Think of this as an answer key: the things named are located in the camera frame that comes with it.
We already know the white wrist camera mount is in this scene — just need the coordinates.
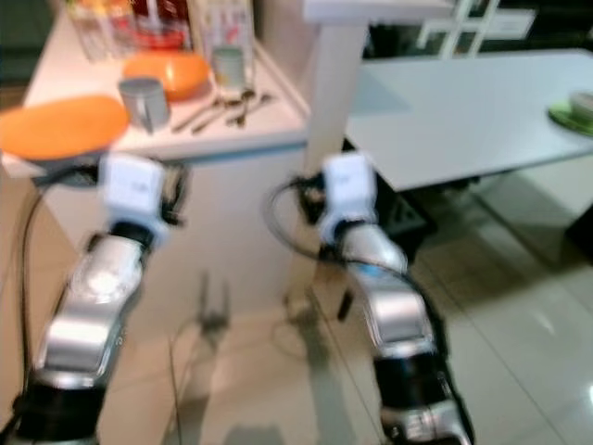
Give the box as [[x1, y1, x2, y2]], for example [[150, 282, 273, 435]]
[[100, 153, 170, 223], [320, 151, 378, 244]]

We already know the white glass-door cabinet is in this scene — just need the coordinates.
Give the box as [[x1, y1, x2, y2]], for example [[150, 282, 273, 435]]
[[371, 0, 593, 57]]

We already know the pale green cup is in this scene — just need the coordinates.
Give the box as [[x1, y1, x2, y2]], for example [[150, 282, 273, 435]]
[[211, 46, 247, 95]]

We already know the grey mug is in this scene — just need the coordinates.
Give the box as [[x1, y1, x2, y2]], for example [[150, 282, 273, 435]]
[[119, 77, 171, 134]]

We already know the clear glass jar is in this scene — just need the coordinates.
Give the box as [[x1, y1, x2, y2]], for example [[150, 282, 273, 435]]
[[69, 0, 140, 61]]

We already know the orange bowl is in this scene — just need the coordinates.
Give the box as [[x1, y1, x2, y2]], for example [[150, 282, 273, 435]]
[[122, 49, 210, 101]]

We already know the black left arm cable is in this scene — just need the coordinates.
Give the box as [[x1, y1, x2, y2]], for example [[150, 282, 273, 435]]
[[17, 165, 107, 409]]

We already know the orange plate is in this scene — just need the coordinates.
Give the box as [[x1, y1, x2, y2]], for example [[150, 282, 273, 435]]
[[0, 95, 129, 160]]

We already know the red glass jar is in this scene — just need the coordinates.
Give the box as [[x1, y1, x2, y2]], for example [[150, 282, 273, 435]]
[[134, 0, 196, 50]]

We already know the green plate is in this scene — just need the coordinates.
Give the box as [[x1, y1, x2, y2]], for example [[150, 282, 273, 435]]
[[547, 100, 593, 138]]

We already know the white support column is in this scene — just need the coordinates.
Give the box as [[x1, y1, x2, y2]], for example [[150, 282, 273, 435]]
[[283, 20, 372, 307]]

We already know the white raised bar shelf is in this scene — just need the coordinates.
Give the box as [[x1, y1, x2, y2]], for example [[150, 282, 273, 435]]
[[304, 0, 455, 24]]

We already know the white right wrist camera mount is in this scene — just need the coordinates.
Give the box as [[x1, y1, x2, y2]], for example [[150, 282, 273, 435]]
[[320, 151, 378, 244]]

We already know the silver table knife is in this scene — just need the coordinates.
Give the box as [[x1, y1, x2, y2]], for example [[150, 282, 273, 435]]
[[190, 97, 233, 135]]

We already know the white counter cabinet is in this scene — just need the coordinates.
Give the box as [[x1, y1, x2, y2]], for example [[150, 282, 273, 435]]
[[0, 9, 311, 316]]

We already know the white ribbed bowl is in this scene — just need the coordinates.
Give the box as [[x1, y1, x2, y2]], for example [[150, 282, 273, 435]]
[[570, 90, 593, 121]]

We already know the silver spoon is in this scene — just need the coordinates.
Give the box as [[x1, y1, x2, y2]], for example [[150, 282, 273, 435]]
[[236, 91, 274, 126], [225, 88, 253, 129]]

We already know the white printed carton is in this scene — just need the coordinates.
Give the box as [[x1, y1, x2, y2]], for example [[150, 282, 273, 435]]
[[195, 0, 257, 57]]

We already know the silver fork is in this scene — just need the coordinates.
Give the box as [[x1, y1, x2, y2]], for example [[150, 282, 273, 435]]
[[171, 93, 219, 134]]

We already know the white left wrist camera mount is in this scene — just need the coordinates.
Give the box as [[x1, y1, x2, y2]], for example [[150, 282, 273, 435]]
[[100, 153, 170, 223]]

